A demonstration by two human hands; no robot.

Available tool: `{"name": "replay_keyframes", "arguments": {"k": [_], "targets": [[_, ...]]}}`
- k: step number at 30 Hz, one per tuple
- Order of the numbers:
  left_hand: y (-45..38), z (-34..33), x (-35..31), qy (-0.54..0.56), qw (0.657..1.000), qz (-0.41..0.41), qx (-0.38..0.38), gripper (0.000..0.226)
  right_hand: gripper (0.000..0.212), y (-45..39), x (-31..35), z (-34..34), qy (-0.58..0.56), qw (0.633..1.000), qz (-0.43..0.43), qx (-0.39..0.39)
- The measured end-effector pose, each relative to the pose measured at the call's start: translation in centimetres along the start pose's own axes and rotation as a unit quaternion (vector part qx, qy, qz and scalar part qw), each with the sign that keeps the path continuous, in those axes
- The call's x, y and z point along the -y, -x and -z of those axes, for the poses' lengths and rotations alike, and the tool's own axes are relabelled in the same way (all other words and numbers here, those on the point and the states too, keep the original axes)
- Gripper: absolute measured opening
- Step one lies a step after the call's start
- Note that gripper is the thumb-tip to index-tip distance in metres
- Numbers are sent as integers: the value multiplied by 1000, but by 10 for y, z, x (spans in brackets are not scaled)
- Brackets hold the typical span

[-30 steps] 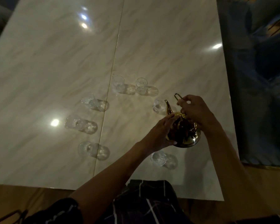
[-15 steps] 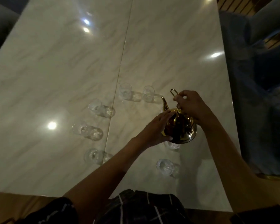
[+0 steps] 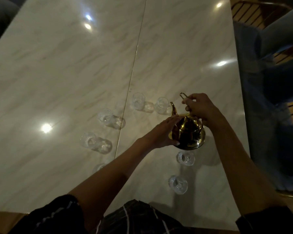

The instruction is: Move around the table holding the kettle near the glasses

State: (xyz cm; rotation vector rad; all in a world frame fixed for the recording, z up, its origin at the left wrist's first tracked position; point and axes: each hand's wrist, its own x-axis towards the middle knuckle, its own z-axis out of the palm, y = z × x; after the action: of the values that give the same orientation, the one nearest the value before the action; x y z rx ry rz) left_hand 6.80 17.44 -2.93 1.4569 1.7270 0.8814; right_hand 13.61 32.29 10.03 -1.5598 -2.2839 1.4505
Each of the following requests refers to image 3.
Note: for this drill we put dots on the person's right hand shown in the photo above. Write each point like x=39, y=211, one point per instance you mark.
x=203, y=109

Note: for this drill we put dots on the person's left hand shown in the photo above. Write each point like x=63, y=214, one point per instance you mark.
x=158, y=136

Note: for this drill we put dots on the gold metal teapot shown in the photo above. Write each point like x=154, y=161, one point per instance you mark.
x=190, y=138

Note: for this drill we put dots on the person's right forearm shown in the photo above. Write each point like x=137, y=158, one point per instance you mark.
x=244, y=173

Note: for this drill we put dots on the person's left forearm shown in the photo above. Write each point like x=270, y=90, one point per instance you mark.
x=110, y=182

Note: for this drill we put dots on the blue grey cushion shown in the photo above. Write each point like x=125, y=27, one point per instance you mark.
x=283, y=82

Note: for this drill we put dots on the dark plaid shirt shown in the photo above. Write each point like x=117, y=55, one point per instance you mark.
x=136, y=219

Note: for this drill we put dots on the dark blue cushion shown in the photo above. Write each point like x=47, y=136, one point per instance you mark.
x=290, y=148

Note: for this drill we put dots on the light grey cushion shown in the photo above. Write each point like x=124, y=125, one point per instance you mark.
x=283, y=31

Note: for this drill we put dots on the white marble table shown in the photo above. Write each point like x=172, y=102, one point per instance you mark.
x=51, y=70

